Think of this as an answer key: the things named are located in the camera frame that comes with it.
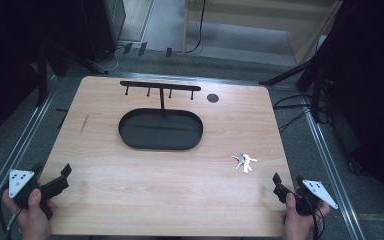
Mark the bunch of silver keys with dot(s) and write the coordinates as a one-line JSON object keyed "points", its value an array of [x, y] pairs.
{"points": [[245, 162]]}

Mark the black metal stand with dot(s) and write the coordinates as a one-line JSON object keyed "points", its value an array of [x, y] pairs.
{"points": [[42, 73], [315, 86]]}

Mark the black round table grommet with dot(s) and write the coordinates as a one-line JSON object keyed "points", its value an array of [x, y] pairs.
{"points": [[212, 98]]}

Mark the person's left hand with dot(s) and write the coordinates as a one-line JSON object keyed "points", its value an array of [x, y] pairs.
{"points": [[33, 220]]}

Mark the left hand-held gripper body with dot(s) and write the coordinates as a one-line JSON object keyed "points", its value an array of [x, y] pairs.
{"points": [[20, 181]]}

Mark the aluminium floor rail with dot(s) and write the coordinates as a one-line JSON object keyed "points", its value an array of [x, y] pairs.
{"points": [[16, 150], [333, 173]]}

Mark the person's right hand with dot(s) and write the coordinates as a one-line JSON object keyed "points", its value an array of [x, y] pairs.
{"points": [[296, 225]]}

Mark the black key rack with tray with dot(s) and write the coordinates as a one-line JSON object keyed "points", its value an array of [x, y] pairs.
{"points": [[160, 130]]}

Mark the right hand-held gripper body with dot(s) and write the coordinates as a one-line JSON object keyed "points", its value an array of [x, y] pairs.
{"points": [[320, 193]]}

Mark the dark cabinet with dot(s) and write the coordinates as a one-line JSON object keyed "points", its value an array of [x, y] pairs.
{"points": [[106, 23]]}

